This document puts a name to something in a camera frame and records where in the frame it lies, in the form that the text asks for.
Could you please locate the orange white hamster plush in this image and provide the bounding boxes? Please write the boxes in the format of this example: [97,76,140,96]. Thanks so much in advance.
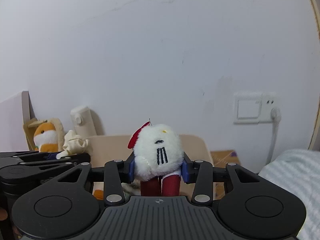
[33,117,64,152]

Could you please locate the white plug with cable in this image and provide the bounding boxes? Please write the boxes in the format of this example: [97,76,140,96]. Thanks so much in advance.
[266,107,282,166]

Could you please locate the white wall switch socket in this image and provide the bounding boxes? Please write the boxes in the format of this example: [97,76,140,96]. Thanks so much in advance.
[233,91,279,125]

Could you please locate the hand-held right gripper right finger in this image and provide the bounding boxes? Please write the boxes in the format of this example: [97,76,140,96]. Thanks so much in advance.
[181,154,284,203]

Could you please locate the light blue towel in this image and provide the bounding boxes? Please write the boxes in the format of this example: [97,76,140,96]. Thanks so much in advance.
[257,149,320,240]

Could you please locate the white thermos bottle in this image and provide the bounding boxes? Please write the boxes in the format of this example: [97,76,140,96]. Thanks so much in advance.
[70,106,98,138]

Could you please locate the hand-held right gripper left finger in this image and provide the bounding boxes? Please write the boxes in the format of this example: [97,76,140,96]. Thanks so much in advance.
[30,152,136,204]

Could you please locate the beige plastic container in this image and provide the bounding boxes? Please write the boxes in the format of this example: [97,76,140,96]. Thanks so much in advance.
[86,134,213,201]

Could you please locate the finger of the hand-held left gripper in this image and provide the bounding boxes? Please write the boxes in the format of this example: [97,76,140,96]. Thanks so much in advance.
[15,160,78,177]
[0,151,91,165]

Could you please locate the white plush doll red legs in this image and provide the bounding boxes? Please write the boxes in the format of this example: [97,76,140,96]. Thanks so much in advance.
[127,121,186,197]

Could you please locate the cream hair scrunchie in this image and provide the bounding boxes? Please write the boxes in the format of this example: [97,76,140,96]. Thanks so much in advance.
[56,129,93,159]

